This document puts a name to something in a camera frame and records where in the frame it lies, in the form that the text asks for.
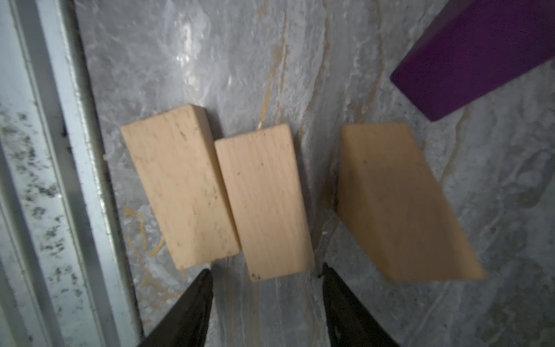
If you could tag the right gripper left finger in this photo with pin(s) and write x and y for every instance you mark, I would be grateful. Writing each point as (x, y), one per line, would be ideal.
(187, 322)

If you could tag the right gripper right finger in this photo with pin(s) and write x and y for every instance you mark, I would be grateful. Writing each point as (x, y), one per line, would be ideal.
(349, 322)

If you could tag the purple triangle block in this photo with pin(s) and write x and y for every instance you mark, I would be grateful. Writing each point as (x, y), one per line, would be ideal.
(472, 48)

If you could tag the natural wood triangle block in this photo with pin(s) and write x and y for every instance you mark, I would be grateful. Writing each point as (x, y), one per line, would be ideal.
(390, 201)

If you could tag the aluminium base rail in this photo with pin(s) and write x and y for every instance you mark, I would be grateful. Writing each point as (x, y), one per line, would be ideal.
(65, 280)

